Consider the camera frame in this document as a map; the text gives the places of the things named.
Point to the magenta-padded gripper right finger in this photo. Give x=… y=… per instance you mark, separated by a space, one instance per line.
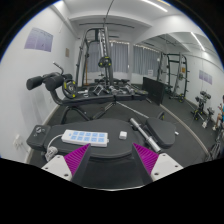
x=146 y=160

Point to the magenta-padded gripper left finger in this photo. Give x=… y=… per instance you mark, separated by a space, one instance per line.
x=77 y=160

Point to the white charger block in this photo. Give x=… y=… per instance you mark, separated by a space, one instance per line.
x=123 y=135

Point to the white power strip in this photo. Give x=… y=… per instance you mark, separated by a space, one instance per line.
x=85 y=137

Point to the silver barbell bar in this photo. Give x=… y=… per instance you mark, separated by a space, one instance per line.
x=143 y=133

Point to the black padded seat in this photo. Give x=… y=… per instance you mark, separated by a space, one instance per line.
x=163 y=132

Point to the black bench with roller pads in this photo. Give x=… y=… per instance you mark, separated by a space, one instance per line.
x=100 y=97

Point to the black box panel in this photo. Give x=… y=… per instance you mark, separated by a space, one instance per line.
x=154 y=90

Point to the black weight plate yellow marks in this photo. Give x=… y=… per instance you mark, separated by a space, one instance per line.
x=104 y=61
x=65 y=88

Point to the group of dumbbells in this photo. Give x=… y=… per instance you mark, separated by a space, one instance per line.
x=126 y=89

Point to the black exercise machine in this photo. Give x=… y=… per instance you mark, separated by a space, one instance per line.
x=201 y=106

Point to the white paper sign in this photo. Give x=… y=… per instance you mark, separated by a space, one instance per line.
x=150 y=73

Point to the black power rack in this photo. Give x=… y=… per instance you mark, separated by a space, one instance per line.
x=184 y=73

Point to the grey window curtain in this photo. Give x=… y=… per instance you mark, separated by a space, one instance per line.
x=146 y=60
x=120 y=56

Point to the long ceiling strip light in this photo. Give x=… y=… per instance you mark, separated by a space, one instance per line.
x=198 y=41
x=154 y=5

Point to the white wall socket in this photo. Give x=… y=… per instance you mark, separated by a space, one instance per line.
x=17 y=141

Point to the small purple wall poster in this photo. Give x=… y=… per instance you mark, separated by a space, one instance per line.
x=205 y=76

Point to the small brown wall plaque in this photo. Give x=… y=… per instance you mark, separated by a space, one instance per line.
x=67 y=52

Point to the large purple wall poster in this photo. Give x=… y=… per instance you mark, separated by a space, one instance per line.
x=38 y=39

